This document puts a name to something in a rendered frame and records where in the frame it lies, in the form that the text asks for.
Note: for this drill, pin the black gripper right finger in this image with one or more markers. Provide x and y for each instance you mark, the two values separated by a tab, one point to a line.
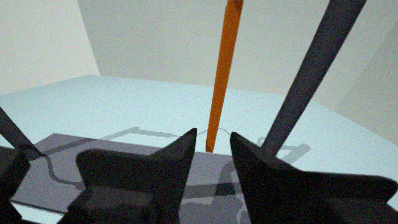
277	193

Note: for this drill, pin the orange handle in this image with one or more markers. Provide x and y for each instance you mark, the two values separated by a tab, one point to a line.
229	34

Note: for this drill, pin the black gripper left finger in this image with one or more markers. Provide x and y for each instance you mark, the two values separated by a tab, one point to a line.
163	173

